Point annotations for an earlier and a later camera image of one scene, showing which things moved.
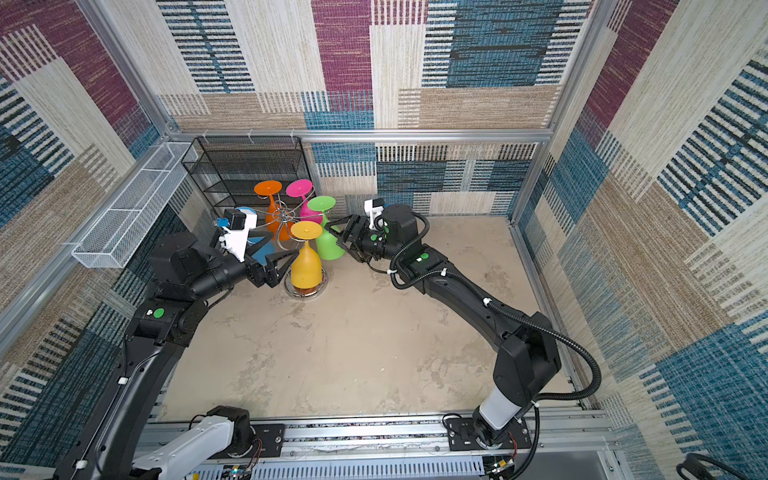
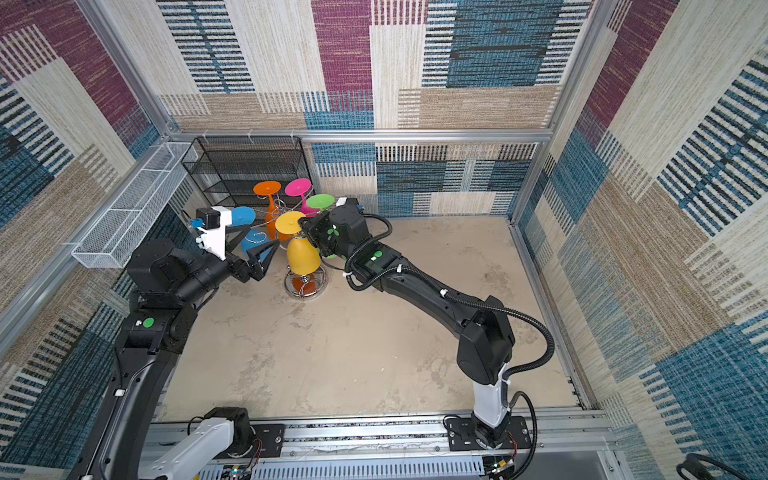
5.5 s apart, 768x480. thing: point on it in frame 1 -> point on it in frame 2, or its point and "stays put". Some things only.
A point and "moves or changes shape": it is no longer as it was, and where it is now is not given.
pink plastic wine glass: (300, 188) stays put
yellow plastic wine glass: (306, 269) moves or changes shape
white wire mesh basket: (113, 239) stays put
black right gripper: (353, 222) -> (313, 228)
